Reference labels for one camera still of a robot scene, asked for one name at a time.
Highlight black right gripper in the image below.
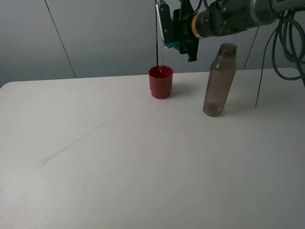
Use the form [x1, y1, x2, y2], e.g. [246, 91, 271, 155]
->
[172, 0, 199, 62]

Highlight teal transparent plastic cup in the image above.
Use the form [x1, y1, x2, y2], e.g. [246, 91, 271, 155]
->
[163, 41, 181, 48]

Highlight smoky transparent water bottle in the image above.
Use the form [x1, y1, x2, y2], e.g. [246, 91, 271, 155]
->
[203, 43, 237, 117]

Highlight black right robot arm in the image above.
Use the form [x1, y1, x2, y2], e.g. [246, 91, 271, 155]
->
[163, 0, 305, 62]

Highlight red plastic cup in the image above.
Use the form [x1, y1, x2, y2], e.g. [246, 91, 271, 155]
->
[148, 65, 173, 99]

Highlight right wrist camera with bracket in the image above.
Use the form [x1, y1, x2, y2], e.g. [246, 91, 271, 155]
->
[156, 0, 175, 42]

